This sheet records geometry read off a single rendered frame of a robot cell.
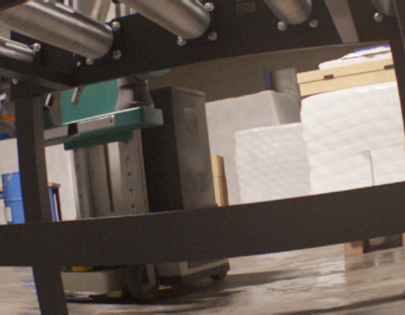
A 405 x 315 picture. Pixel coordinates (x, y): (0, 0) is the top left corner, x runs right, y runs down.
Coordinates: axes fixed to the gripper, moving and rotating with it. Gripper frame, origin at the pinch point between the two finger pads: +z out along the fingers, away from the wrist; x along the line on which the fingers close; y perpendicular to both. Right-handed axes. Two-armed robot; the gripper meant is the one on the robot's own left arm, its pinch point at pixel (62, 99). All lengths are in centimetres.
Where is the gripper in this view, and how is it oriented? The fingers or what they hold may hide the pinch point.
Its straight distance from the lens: 243.6
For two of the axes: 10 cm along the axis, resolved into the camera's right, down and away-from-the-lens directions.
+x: 8.5, 0.0, -5.2
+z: -2.1, 9.2, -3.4
